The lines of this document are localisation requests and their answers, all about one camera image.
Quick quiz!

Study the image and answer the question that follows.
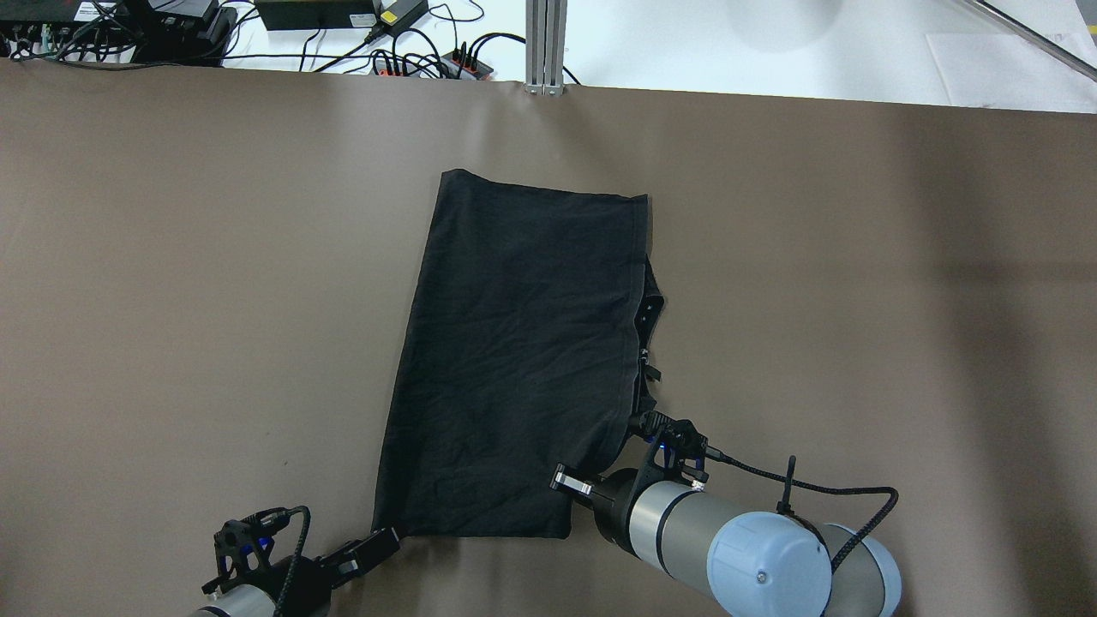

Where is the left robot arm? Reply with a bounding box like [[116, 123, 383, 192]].
[[191, 521, 400, 616]]

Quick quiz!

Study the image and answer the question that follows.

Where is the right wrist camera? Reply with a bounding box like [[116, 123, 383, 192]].
[[627, 410, 709, 491]]

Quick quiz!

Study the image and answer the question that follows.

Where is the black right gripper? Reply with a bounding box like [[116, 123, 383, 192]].
[[549, 465, 651, 545]]

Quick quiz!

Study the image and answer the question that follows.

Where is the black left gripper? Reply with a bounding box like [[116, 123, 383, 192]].
[[270, 527, 400, 616]]

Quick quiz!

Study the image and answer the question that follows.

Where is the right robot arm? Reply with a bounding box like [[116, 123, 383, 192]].
[[551, 464, 902, 616]]

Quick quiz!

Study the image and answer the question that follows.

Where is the black t-shirt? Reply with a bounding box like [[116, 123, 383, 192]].
[[372, 169, 661, 539]]

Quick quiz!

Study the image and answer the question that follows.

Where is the aluminium frame post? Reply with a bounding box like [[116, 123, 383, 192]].
[[525, 0, 567, 97]]

